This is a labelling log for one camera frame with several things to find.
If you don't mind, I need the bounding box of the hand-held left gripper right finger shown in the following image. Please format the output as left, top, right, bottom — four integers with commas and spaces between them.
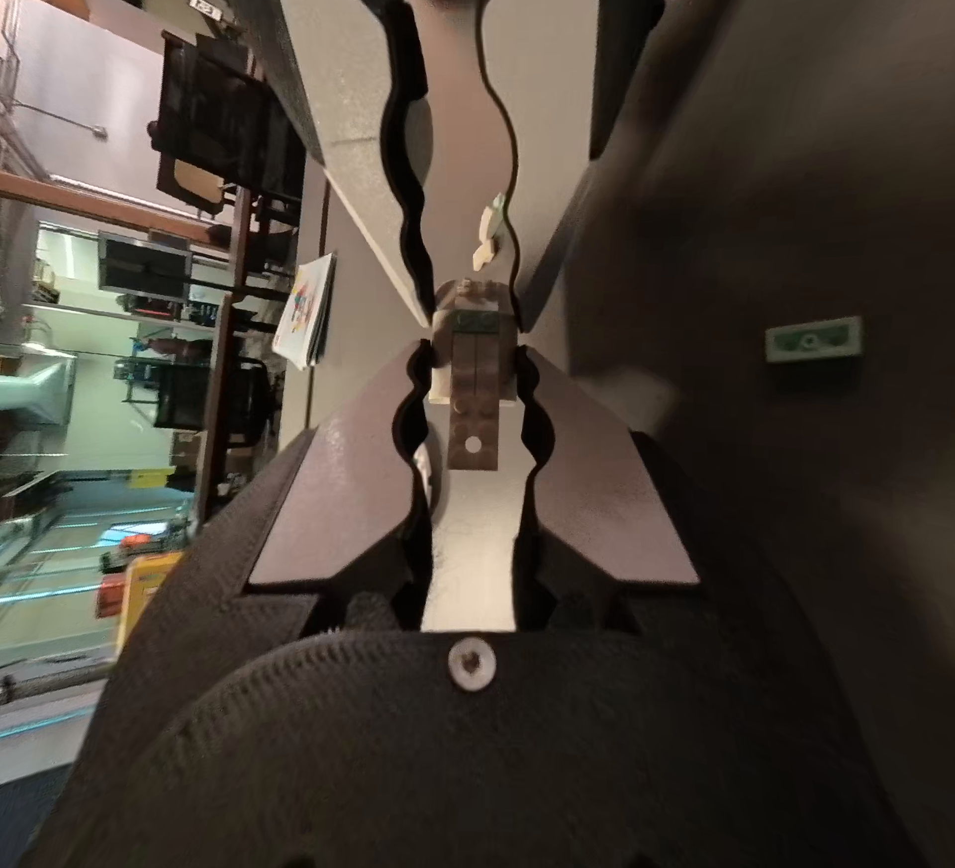
513, 342, 702, 611

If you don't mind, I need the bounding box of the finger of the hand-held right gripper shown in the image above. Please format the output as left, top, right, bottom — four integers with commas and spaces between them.
272, 0, 437, 329
477, 0, 605, 333

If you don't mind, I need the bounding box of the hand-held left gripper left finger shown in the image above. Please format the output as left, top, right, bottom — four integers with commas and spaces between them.
246, 340, 435, 611

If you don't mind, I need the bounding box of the white brick plate with bracket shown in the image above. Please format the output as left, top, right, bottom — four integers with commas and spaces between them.
429, 277, 521, 471

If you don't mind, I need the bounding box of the green printed brick tile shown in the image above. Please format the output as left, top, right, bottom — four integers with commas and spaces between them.
764, 316, 863, 366

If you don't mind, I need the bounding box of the colourful toy set box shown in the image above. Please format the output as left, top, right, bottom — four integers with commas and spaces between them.
95, 549, 189, 662

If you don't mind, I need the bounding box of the black mesh office chair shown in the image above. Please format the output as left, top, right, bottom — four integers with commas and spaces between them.
151, 31, 308, 214

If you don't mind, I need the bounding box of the dark wooden desk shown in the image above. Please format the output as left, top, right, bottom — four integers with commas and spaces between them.
0, 170, 258, 522

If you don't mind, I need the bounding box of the instruction booklet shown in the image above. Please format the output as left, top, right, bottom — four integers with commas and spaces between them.
271, 252, 338, 371

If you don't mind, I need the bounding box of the black monitor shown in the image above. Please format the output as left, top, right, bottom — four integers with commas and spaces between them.
95, 229, 196, 303

